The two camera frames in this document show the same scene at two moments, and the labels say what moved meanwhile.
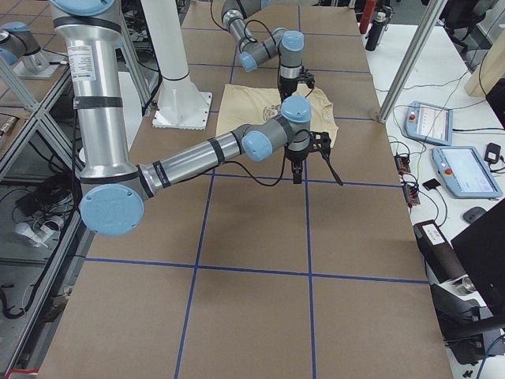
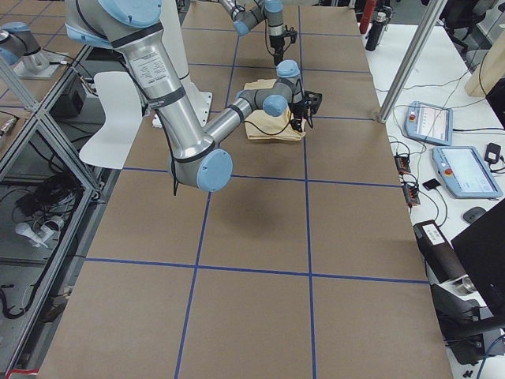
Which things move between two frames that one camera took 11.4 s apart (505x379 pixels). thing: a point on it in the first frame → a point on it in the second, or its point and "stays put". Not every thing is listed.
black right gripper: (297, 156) → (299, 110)
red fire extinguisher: (368, 13) stays put
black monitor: (480, 248) stays put
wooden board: (489, 71) stays put
